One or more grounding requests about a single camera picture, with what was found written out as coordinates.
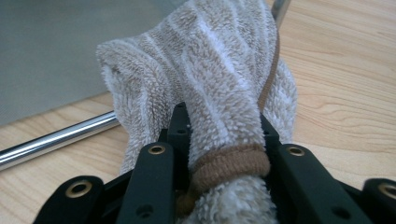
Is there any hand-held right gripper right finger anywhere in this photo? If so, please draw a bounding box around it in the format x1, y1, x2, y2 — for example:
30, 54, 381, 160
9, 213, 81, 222
260, 113, 283, 175

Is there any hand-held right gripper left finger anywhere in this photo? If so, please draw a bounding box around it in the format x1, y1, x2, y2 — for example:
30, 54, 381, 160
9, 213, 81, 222
160, 102, 192, 190

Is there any beige striped towel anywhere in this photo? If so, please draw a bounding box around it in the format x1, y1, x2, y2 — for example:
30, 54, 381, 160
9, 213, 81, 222
95, 0, 298, 224

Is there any silver two-tier metal rack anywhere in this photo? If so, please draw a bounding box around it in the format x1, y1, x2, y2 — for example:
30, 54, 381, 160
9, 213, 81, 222
0, 0, 292, 172

